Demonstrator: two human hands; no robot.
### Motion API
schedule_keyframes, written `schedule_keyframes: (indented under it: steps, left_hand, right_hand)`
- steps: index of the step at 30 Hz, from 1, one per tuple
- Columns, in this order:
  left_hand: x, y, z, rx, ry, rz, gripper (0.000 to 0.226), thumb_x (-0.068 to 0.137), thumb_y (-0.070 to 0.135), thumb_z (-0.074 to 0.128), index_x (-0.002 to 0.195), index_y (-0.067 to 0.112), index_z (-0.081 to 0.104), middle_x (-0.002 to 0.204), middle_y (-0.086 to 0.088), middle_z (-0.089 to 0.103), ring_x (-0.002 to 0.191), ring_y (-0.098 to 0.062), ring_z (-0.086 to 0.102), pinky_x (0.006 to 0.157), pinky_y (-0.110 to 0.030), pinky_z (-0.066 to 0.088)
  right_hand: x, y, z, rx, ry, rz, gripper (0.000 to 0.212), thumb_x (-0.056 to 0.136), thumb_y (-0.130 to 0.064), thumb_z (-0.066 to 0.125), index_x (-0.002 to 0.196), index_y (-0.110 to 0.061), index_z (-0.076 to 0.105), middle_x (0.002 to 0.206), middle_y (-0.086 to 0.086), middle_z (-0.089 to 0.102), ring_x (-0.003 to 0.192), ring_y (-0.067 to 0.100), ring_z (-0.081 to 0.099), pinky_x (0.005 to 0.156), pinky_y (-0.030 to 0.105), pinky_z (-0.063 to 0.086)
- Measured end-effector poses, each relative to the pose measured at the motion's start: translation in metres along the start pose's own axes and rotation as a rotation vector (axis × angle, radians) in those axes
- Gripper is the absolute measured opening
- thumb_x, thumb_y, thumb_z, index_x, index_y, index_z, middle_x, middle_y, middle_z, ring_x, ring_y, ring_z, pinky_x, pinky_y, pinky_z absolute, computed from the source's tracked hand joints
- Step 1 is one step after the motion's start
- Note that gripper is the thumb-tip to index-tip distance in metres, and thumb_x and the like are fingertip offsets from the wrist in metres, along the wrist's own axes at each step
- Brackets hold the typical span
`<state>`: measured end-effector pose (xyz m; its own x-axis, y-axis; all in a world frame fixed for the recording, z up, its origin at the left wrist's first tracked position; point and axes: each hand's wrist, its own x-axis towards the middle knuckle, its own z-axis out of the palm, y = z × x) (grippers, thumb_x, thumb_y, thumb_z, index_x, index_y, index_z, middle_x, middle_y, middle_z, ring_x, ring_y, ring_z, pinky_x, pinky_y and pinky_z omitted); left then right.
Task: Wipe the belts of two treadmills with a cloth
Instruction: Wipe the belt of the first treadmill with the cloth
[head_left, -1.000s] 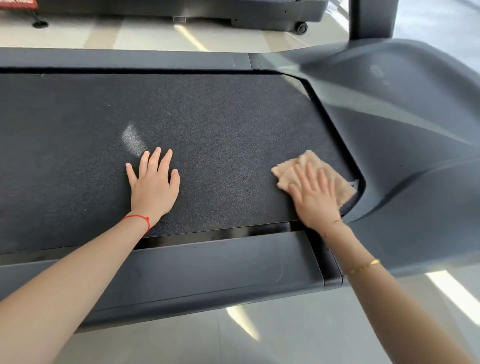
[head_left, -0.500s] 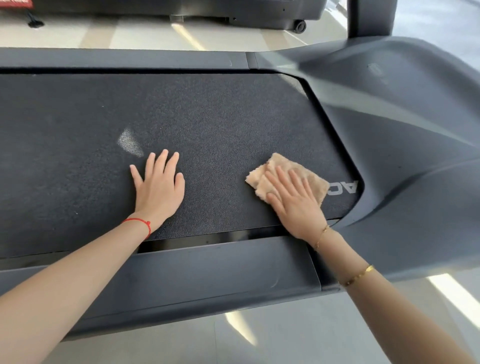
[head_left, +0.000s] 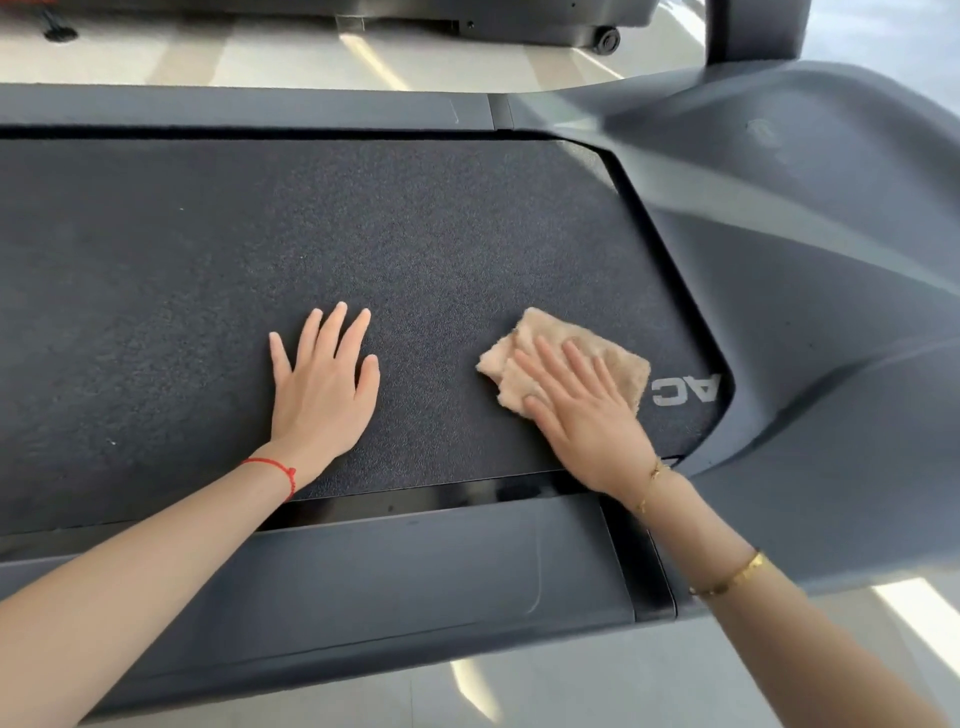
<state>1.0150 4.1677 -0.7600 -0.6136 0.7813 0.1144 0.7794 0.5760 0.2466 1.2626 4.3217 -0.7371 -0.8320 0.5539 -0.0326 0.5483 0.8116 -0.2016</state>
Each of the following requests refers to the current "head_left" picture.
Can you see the beige cleaning cloth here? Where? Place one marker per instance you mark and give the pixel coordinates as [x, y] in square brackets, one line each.
[622, 371]

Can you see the person's right forearm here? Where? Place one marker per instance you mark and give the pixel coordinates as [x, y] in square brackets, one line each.
[795, 637]

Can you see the gold bangle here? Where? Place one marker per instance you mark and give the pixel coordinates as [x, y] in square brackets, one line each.
[731, 577]

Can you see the black treadmill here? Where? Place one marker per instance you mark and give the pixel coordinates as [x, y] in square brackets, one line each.
[787, 300]
[450, 11]

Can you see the person's left forearm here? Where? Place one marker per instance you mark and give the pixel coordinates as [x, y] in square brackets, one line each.
[127, 600]

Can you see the person's right hand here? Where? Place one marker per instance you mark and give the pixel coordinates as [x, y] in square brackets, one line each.
[592, 427]

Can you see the person's left hand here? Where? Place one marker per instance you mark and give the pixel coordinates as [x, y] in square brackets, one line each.
[322, 397]

